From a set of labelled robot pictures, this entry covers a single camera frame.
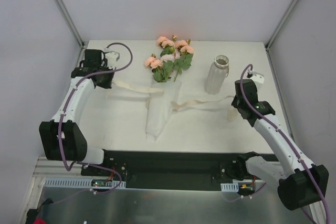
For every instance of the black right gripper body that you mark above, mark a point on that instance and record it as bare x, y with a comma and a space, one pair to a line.
237, 107

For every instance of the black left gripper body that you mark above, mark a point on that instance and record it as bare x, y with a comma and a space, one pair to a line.
105, 82

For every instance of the pink flower stem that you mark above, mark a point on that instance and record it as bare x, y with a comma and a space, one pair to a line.
168, 49
183, 56
161, 68

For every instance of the white wrapping paper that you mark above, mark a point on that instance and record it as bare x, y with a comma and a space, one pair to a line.
160, 107

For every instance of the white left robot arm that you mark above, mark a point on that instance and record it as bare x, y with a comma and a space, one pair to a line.
61, 137

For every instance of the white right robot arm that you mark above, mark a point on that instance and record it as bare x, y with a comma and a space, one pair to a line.
298, 182

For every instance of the white ribbed ceramic vase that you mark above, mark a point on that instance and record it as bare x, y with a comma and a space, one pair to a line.
218, 71

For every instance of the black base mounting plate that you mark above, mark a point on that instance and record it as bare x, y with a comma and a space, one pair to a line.
171, 170

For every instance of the black clamp bottom left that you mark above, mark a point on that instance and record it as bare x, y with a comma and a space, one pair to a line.
32, 214

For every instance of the red cloth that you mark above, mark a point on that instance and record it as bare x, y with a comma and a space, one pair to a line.
39, 221

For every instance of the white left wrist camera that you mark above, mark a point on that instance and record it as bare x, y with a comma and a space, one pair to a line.
112, 58

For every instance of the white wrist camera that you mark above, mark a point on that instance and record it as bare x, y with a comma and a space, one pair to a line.
257, 78
112, 58

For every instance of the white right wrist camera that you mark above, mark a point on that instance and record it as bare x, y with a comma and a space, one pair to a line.
257, 78

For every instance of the white slotted cable duct right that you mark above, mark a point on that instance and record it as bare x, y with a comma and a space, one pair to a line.
230, 187

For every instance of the white slotted cable duct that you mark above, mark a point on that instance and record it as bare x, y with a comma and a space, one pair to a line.
84, 183
230, 187

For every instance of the white slotted cable duct left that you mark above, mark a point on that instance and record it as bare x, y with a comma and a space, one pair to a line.
84, 183

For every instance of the aluminium front rail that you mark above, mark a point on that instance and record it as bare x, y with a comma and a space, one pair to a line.
47, 168

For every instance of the left aluminium frame post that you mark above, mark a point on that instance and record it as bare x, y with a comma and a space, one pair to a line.
69, 22

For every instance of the aluminium frame post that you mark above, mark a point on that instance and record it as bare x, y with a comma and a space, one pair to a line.
69, 22
281, 24

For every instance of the right aluminium frame post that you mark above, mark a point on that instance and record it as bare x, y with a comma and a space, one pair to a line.
281, 24

